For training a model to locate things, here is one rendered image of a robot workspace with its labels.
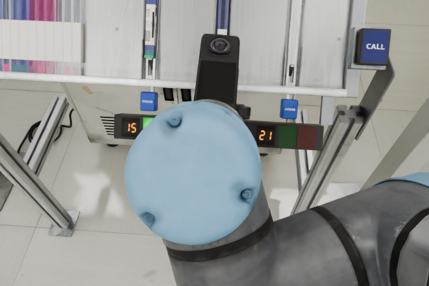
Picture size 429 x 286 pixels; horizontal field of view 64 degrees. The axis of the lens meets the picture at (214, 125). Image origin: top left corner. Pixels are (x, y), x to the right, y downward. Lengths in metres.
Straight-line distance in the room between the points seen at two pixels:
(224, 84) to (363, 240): 0.21
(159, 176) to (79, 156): 1.23
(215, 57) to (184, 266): 0.24
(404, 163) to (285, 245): 0.72
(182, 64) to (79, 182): 0.88
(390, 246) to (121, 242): 1.02
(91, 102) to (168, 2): 0.64
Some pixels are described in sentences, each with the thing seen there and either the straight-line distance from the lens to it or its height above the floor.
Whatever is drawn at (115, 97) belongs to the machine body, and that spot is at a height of 0.32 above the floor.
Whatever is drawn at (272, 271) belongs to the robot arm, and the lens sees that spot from 0.23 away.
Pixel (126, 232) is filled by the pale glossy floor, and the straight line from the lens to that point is 1.21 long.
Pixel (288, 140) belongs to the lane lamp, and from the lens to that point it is 0.56.
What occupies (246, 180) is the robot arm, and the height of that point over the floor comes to 0.95.
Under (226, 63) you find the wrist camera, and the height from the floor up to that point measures 0.84.
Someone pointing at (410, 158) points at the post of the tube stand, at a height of 0.43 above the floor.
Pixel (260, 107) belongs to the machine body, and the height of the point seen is 0.32.
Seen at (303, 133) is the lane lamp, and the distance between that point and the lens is 0.57.
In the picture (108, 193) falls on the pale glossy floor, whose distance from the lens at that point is 1.29.
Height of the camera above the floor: 1.11
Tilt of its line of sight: 53 degrees down
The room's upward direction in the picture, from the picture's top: straight up
